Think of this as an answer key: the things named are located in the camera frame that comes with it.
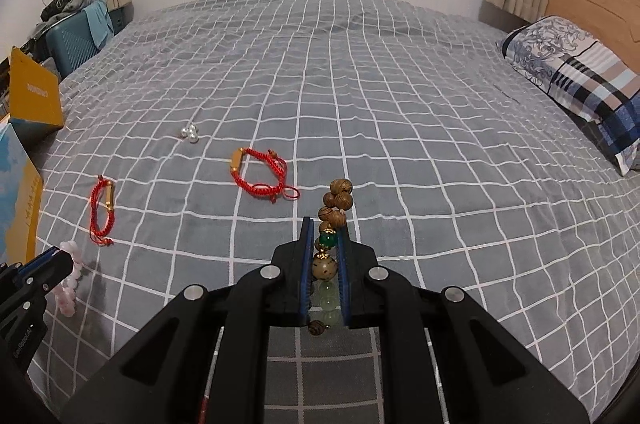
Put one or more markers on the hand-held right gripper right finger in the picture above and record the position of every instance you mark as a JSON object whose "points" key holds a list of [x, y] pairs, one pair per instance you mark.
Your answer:
{"points": [[343, 279]]}

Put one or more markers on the white pearl beads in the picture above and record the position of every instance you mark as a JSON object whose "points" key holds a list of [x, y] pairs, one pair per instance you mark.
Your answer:
{"points": [[190, 133]]}

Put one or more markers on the blue patterned pillow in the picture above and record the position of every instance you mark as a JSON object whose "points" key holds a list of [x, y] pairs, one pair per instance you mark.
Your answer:
{"points": [[575, 69]]}

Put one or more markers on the yellow cardboard box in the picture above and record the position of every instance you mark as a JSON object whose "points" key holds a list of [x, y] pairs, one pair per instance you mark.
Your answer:
{"points": [[35, 89]]}

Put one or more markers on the blue map box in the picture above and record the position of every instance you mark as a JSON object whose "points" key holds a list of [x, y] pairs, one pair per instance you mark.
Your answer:
{"points": [[12, 184]]}

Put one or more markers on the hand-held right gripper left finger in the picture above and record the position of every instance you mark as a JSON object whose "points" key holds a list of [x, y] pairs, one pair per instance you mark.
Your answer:
{"points": [[305, 276]]}

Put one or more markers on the grey checked bed sheet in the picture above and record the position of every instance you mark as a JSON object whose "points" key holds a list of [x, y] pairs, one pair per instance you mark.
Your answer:
{"points": [[380, 104]]}

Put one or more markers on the light blue cloth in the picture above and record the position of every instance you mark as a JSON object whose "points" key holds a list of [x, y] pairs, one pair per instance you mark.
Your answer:
{"points": [[100, 24]]}

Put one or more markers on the teal suitcase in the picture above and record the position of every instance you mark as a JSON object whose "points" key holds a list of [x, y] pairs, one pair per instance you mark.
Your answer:
{"points": [[70, 47]]}

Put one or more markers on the black bag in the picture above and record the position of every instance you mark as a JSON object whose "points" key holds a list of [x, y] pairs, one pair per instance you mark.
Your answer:
{"points": [[57, 3]]}

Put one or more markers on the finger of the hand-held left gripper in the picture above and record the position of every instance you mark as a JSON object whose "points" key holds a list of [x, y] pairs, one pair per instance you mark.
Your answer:
{"points": [[47, 265]]}

